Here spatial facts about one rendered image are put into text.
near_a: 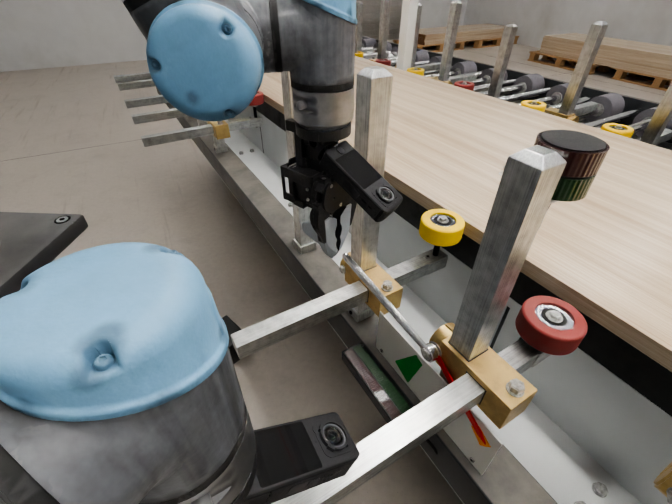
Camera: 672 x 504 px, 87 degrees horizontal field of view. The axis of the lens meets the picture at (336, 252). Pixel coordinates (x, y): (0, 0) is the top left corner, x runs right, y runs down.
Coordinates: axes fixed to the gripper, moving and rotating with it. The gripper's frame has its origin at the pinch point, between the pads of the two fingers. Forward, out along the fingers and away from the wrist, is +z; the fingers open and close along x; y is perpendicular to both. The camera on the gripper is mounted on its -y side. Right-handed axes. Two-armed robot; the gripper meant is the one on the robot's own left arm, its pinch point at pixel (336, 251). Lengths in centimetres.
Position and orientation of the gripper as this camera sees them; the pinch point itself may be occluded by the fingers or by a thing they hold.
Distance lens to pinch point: 56.6
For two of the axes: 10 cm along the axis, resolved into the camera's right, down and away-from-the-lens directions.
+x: -6.3, 4.8, -6.1
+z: 0.0, 7.8, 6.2
